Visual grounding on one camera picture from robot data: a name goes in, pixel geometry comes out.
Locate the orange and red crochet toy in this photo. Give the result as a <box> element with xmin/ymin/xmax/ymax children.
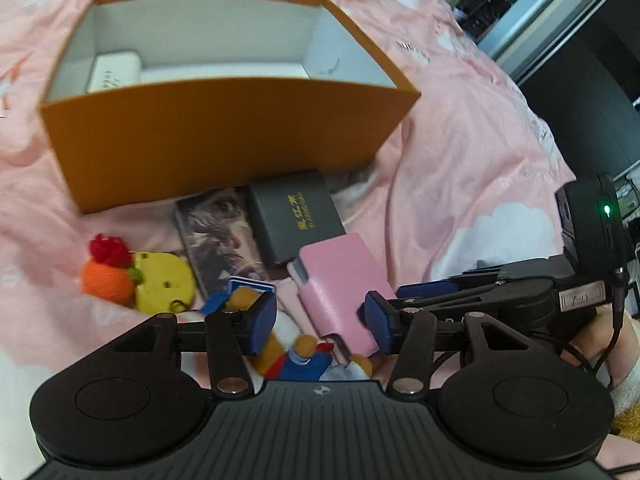
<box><xmin>82</xmin><ymin>233</ymin><xmax>143</xmax><ymax>307</ymax></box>

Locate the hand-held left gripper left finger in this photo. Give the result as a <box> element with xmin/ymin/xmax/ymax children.
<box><xmin>107</xmin><ymin>293</ymin><xmax>278</xmax><ymax>397</ymax></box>

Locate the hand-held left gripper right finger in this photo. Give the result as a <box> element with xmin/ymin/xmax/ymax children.
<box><xmin>364</xmin><ymin>290</ymin><xmax>523</xmax><ymax>395</ymax></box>

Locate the pink printed blanket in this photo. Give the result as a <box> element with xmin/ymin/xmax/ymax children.
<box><xmin>0</xmin><ymin>0</ymin><xmax>640</xmax><ymax>480</ymax></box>

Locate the black cable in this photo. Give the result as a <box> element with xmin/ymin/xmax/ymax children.
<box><xmin>560</xmin><ymin>267</ymin><xmax>628</xmax><ymax>376</ymax></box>

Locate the person's right hand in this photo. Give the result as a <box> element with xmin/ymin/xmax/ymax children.
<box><xmin>570</xmin><ymin>310</ymin><xmax>640</xmax><ymax>396</ymax></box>

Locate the dark cabinet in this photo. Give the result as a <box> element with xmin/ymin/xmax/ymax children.
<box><xmin>452</xmin><ymin>0</ymin><xmax>640</xmax><ymax>181</ymax></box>

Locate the duck plush toy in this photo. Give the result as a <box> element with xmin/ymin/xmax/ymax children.
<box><xmin>202</xmin><ymin>276</ymin><xmax>373</xmax><ymax>381</ymax></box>

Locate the black box with gold print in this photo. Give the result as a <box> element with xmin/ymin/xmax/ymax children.
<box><xmin>247</xmin><ymin>171</ymin><xmax>347</xmax><ymax>267</ymax></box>

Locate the pink leather wallet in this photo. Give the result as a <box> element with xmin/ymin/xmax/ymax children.
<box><xmin>276</xmin><ymin>232</ymin><xmax>397</xmax><ymax>356</ymax></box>

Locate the dark printed card box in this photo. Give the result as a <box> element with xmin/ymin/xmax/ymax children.
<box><xmin>175</xmin><ymin>187</ymin><xmax>271</xmax><ymax>302</ymax></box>

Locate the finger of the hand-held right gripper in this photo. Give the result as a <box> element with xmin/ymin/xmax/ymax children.
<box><xmin>385</xmin><ymin>294</ymin><xmax>506</xmax><ymax>333</ymax></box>
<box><xmin>396</xmin><ymin>259</ymin><xmax>566</xmax><ymax>303</ymax></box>

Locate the orange cardboard box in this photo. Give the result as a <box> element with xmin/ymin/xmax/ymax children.
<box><xmin>39</xmin><ymin>0</ymin><xmax>422</xmax><ymax>215</ymax></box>

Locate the yellow tape measure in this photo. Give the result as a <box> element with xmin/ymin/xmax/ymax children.
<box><xmin>131</xmin><ymin>251</ymin><xmax>197</xmax><ymax>315</ymax></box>

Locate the small white case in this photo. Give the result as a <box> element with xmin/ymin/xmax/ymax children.
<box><xmin>86</xmin><ymin>50</ymin><xmax>142</xmax><ymax>93</ymax></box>

